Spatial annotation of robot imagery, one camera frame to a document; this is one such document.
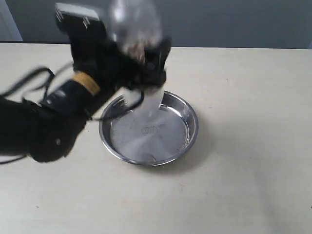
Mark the clear plastic shaker bottle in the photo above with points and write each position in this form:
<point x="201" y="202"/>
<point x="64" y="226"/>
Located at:
<point x="135" y="26"/>

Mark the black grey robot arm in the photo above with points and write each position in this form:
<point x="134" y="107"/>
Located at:
<point x="47" y="130"/>

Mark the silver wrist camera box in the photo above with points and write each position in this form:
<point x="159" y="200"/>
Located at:
<point x="80" y="21"/>

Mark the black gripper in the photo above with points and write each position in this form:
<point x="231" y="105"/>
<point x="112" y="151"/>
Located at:
<point x="99" y="72"/>

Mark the round steel tray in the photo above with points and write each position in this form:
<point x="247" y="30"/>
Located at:
<point x="152" y="141"/>

